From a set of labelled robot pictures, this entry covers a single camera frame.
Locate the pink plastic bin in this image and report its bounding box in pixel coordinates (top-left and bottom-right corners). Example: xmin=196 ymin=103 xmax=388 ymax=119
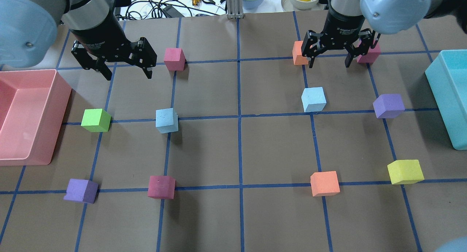
xmin=0 ymin=69 xmax=71 ymax=167

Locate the green foam block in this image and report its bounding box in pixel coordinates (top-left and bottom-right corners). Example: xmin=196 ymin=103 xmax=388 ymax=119
xmin=81 ymin=109 xmax=112 ymax=132

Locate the light blue foam block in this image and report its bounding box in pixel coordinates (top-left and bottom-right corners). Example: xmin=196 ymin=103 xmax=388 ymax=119
xmin=301 ymin=87 xmax=327 ymax=112
xmin=155 ymin=108 xmax=179 ymax=134

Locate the crimson foam block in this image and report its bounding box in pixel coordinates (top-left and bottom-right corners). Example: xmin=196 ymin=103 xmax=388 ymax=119
xmin=164 ymin=48 xmax=186 ymax=71
xmin=356 ymin=42 xmax=381 ymax=64
xmin=147 ymin=176 xmax=176 ymax=200

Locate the yellow foam block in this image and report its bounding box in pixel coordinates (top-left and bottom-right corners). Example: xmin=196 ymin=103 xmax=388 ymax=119
xmin=387 ymin=160 xmax=425 ymax=185

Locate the black power adapter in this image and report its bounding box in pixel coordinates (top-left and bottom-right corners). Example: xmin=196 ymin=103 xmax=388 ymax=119
xmin=161 ymin=4 xmax=185 ymax=18

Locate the purple foam block right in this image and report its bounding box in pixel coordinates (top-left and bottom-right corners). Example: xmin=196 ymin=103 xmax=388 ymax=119
xmin=373 ymin=93 xmax=405 ymax=119

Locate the crimson foam block back right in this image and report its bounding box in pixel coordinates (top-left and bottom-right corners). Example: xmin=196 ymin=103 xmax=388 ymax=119
xmin=356 ymin=42 xmax=381 ymax=64

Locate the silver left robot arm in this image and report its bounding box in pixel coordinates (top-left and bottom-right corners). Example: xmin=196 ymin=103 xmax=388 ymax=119
xmin=0 ymin=0 xmax=157 ymax=81

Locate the bowl with yellow lemon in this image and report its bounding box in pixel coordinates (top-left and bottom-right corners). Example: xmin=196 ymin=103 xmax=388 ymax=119
xmin=281 ymin=0 xmax=322 ymax=11

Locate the crimson foam block front left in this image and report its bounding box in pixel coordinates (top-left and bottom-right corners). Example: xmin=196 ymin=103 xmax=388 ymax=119
xmin=147 ymin=176 xmax=176 ymax=200

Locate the aluminium frame post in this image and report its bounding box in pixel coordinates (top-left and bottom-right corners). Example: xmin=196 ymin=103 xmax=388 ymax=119
xmin=226 ymin=0 xmax=244 ymax=19

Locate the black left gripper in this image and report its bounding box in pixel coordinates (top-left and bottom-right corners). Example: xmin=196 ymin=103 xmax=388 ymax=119
xmin=71 ymin=21 xmax=157 ymax=81

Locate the orange foam block back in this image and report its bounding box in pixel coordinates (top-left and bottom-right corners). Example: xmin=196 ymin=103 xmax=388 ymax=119
xmin=292 ymin=41 xmax=308 ymax=66

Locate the purple foam block left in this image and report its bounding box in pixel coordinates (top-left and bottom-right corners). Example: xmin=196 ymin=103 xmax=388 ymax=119
xmin=63 ymin=178 xmax=99 ymax=204

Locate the orange foam block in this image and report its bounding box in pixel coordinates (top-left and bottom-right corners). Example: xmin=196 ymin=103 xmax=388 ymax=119
xmin=310 ymin=171 xmax=340 ymax=197
xmin=292 ymin=41 xmax=308 ymax=66

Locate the orange foam block front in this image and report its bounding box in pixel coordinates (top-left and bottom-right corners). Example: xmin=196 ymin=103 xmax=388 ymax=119
xmin=310 ymin=171 xmax=340 ymax=197

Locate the crimson foam block back left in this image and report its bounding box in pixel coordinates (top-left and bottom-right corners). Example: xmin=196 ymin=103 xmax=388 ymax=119
xmin=164 ymin=48 xmax=186 ymax=71

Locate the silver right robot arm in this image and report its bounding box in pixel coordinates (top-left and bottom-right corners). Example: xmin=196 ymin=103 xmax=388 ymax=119
xmin=301 ymin=0 xmax=466 ymax=68

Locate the teal plastic bin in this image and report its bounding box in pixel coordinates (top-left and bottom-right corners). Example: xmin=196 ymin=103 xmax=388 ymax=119
xmin=425 ymin=49 xmax=467 ymax=150

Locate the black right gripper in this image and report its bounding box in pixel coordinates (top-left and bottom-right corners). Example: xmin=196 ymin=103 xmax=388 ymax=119
xmin=301 ymin=14 xmax=381 ymax=68

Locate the purple foam block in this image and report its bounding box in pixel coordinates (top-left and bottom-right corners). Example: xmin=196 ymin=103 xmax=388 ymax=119
xmin=373 ymin=93 xmax=405 ymax=119
xmin=63 ymin=178 xmax=99 ymax=204

